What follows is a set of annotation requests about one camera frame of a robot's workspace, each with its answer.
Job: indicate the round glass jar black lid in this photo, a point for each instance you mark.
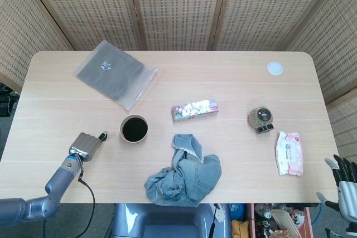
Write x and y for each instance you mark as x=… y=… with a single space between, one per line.
x=259 y=116

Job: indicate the clear plastic food container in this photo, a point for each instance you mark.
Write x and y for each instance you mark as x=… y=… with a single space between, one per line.
x=284 y=219

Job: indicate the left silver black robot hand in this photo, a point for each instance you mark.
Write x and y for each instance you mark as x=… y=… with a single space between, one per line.
x=85 y=146

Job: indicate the white round table cap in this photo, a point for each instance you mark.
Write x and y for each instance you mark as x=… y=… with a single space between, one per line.
x=275 y=68

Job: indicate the red storage crate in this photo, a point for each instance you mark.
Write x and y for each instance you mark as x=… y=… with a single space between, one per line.
x=306 y=218

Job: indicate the crumpled blue denim garment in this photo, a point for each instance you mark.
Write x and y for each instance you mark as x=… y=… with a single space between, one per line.
x=189 y=176

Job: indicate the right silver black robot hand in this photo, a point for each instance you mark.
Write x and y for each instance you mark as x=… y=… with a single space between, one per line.
x=348 y=196

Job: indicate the black plastic spoon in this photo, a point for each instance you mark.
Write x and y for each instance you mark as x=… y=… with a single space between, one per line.
x=104 y=137

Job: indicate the white cup of black coffee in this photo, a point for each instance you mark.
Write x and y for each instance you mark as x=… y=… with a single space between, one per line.
x=135 y=129

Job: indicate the woven bamboo folding screen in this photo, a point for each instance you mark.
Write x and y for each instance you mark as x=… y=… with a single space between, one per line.
x=178 y=12

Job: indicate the white perforated bracket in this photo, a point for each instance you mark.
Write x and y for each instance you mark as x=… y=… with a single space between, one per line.
x=220 y=214

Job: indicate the yellow bag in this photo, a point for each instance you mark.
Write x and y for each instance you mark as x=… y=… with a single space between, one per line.
x=240 y=228

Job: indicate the floral print cardboard box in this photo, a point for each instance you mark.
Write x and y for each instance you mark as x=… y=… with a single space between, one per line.
x=195 y=109

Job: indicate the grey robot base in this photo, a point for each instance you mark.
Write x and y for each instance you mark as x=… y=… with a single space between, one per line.
x=167 y=221

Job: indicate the blue package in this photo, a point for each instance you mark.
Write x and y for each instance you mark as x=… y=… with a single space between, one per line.
x=237 y=211

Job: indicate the pink wet wipes pack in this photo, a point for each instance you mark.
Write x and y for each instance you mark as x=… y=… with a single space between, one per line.
x=290 y=154

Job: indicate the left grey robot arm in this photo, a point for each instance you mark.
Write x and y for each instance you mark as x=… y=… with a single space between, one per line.
x=55 y=185

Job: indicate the clear bag with grey cloth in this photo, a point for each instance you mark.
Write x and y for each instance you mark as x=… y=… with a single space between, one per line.
x=111 y=76

